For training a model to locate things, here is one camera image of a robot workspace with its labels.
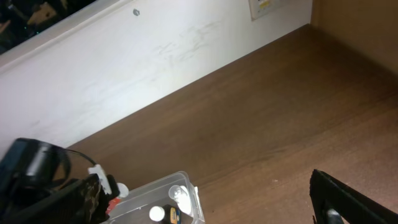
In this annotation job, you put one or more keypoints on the dark glass bottle white cap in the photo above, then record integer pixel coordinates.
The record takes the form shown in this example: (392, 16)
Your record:
(166, 214)

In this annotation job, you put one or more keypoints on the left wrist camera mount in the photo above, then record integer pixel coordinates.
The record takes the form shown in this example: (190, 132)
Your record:
(107, 181)

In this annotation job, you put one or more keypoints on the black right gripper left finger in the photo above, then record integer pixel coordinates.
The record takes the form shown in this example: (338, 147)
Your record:
(80, 201)

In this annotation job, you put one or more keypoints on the white spray bottle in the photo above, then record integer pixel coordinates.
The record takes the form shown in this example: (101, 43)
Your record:
(179, 194)

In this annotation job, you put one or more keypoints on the orange medicine box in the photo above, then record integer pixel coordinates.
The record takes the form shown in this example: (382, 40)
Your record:
(112, 204)

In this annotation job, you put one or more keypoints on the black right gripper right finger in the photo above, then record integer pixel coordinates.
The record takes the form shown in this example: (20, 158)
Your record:
(336, 202)

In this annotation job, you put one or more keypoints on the clear plastic container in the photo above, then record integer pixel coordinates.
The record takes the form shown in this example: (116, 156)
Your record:
(135, 207)

